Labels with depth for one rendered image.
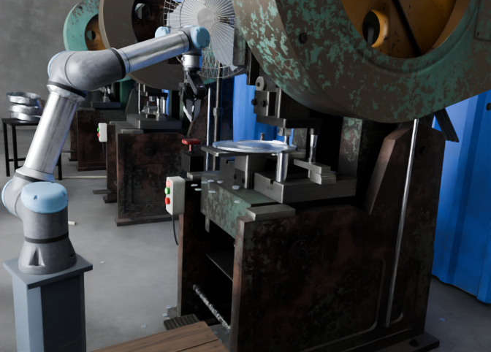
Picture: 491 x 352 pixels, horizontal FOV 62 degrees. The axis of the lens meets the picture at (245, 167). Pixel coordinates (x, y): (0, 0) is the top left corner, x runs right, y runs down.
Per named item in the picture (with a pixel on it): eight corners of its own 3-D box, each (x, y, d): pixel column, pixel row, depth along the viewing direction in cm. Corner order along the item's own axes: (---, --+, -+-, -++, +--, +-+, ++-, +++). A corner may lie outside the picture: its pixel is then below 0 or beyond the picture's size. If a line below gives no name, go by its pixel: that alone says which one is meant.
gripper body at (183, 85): (195, 97, 170) (196, 67, 167) (203, 98, 162) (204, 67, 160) (177, 97, 166) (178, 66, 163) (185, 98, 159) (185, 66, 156)
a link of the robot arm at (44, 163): (9, 221, 116) (73, 42, 119) (-7, 208, 126) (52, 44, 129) (50, 227, 124) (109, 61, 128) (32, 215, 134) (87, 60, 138)
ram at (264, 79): (267, 118, 133) (274, 23, 126) (245, 113, 145) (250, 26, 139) (310, 118, 141) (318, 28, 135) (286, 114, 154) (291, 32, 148)
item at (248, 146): (313, 151, 136) (313, 149, 136) (236, 154, 122) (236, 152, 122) (267, 141, 161) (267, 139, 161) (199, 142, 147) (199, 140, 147)
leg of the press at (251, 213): (236, 429, 121) (254, 124, 102) (220, 401, 130) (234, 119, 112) (438, 347, 165) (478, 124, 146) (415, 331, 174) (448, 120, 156)
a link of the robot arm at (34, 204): (32, 242, 109) (29, 193, 107) (14, 228, 118) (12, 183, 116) (76, 232, 118) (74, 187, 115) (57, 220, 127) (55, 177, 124)
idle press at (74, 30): (69, 177, 396) (63, -15, 360) (55, 158, 477) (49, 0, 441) (211, 167, 476) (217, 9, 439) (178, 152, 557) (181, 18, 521)
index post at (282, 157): (279, 182, 126) (282, 151, 124) (274, 180, 129) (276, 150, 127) (287, 181, 127) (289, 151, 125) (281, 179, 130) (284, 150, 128)
